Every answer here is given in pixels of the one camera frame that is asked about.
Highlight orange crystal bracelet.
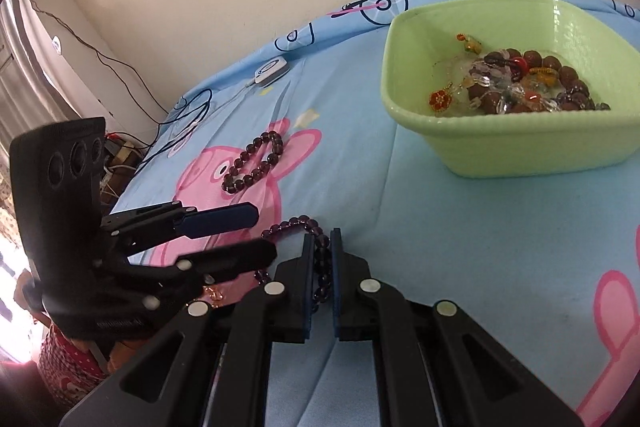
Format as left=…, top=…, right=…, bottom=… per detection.
left=202, top=284, right=227, bottom=309

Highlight green plastic basin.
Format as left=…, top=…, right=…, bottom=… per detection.
left=381, top=0, right=640, bottom=180

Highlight tangle of colourful bracelets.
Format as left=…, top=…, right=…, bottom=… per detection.
left=427, top=32, right=612, bottom=115

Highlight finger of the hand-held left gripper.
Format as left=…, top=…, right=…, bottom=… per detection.
left=100, top=201, right=260, bottom=254
left=125, top=239, right=279, bottom=289

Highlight black wall cable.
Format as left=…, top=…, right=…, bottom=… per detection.
left=25, top=0, right=171, bottom=128

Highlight gold red charm bracelet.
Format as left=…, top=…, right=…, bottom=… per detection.
left=427, top=87, right=454, bottom=114

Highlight dark purple bead bracelet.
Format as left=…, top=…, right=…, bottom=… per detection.
left=252, top=217, right=334, bottom=306
left=221, top=131, right=285, bottom=196

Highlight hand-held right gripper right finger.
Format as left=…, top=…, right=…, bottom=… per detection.
left=330, top=227, right=583, bottom=427

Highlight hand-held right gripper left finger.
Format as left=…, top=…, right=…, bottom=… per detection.
left=60, top=237, right=317, bottom=427

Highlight person's left hand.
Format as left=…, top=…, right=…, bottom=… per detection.
left=107, top=339, right=152, bottom=372

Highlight tangled cables and plugs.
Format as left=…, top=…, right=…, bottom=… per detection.
left=100, top=132, right=152, bottom=204

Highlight grey striped curtain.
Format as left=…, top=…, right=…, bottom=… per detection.
left=0, top=0, right=68, bottom=150

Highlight white blanket controller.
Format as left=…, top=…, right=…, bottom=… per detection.
left=254, top=58, right=291, bottom=86

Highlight brown wooden bead bracelet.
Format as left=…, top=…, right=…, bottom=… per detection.
left=470, top=49, right=592, bottom=115

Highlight blue cartoon printed bed sheet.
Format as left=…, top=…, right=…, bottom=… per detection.
left=75, top=0, right=640, bottom=427

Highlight pink dotted clothing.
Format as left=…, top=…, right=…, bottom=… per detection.
left=37, top=322, right=109, bottom=404

